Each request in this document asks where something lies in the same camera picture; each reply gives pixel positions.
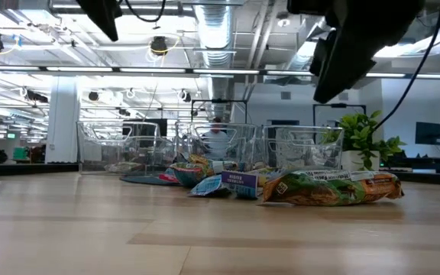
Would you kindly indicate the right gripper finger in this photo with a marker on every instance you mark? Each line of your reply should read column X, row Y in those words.
column 342, row 65

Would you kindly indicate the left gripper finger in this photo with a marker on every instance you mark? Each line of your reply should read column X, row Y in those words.
column 103, row 15

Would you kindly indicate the green orange Nature Valley bar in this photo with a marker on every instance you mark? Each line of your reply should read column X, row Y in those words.
column 330, row 191

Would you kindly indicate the blue purple raisin bar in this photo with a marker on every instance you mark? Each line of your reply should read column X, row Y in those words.
column 239, row 181

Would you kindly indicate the white blue bar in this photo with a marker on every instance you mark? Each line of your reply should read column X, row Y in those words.
column 224, row 166

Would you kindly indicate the orange green granola bar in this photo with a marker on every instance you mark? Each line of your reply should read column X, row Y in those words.
column 199, row 159

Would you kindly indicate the red green Chewy granola bar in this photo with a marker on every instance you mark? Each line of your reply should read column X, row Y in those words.
column 187, row 175
column 168, row 178

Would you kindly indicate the small green potted plant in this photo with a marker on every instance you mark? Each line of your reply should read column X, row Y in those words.
column 357, row 133

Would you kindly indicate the long ceiling light strip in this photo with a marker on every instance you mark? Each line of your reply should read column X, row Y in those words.
column 151, row 70

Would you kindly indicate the clear plastic bin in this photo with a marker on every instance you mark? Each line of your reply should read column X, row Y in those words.
column 90, row 153
column 243, row 145
column 300, row 153

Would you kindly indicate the white pillar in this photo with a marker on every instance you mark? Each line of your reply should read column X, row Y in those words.
column 62, row 122

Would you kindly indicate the person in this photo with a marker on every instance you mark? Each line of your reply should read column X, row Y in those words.
column 216, row 141

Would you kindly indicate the round dark blue placemat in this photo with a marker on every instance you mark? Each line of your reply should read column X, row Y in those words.
column 140, row 179

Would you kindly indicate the black metal stand frame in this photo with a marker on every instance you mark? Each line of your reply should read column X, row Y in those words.
column 220, row 101
column 338, row 105

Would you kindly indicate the dark wall monitor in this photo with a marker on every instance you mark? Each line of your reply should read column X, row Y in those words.
column 429, row 133

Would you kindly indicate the silver ventilation duct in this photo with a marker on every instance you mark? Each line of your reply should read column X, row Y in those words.
column 215, row 34

